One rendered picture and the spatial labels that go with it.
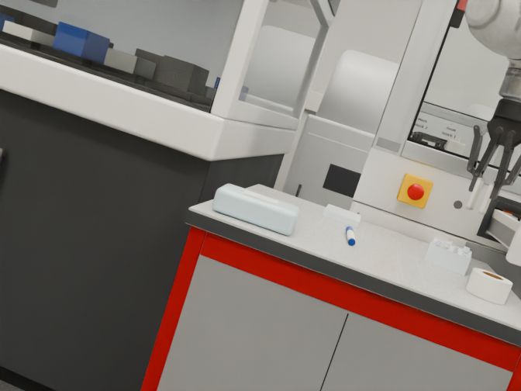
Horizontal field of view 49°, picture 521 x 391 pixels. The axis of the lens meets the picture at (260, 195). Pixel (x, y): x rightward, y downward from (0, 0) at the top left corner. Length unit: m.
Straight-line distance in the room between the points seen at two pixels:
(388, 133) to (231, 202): 0.64
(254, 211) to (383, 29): 3.91
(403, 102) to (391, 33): 3.29
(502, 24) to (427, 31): 0.48
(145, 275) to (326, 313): 0.64
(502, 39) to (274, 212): 0.50
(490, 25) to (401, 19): 3.74
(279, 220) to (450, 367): 0.36
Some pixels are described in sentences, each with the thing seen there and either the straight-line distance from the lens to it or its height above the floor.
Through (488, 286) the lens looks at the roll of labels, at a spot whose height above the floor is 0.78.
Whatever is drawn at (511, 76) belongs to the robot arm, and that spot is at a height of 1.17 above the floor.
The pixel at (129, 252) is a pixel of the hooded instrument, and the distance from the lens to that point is 1.50.
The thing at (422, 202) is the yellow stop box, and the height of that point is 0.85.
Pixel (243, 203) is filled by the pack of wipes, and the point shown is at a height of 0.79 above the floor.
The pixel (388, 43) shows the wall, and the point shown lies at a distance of 4.79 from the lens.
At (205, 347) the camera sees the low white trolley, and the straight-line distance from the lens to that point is 1.04.
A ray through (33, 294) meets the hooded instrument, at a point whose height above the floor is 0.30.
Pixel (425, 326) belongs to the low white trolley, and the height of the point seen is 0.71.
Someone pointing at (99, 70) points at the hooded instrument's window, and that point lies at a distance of 1.45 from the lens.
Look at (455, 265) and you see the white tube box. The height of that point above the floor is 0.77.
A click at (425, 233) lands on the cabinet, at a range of 1.54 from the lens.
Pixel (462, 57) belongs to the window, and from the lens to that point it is 1.57.
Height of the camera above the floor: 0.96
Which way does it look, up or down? 8 degrees down
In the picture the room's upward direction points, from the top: 18 degrees clockwise
